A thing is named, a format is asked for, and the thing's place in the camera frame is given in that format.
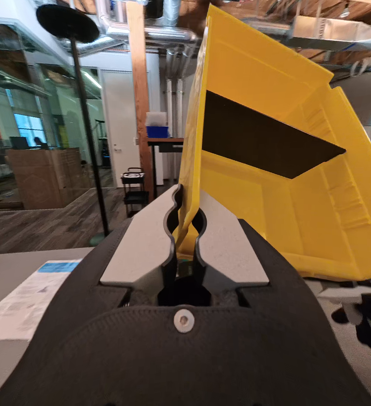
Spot silver ventilation duct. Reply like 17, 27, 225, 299
75, 0, 199, 56

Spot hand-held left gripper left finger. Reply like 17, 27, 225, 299
100, 184, 183, 288

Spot white printed paper sheet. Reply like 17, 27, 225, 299
0, 259, 82, 342

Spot brown cardboard crate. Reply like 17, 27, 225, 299
5, 147, 92, 210

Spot yellow plastic bin with divider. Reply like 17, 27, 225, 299
174, 4, 371, 281

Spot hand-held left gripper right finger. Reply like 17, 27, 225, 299
192, 190, 270, 290

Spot white wall pipes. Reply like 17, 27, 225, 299
165, 48, 184, 140

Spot white door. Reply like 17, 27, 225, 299
102, 71, 142, 188

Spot wooden pillar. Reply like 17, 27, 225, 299
126, 0, 155, 199

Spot black floor pole stand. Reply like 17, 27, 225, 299
36, 4, 110, 246

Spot black utility cart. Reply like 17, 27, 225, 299
121, 167, 150, 218

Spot clear plastic container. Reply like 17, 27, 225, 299
146, 112, 168, 127

